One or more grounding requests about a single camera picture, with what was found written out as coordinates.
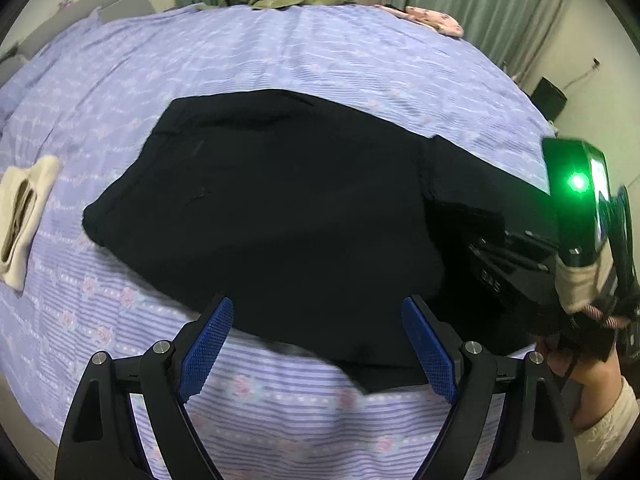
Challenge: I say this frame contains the black pants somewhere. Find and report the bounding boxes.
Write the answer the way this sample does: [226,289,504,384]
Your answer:
[82,90,556,392]

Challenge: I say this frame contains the right hand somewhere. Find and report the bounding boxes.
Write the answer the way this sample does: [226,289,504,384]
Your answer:
[536,337,623,434]

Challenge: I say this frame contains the cream folded garment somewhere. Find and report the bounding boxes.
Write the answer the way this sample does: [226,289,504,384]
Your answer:
[1,155,62,292]

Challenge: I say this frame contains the pink patterned garment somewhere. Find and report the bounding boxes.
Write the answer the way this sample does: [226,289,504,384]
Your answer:
[376,4,464,38]

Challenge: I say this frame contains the purple striped floral bedsheet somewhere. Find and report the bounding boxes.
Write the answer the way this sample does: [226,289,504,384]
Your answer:
[1,6,551,479]

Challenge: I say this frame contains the grey bed headboard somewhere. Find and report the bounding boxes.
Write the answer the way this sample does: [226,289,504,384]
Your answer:
[1,0,155,86]

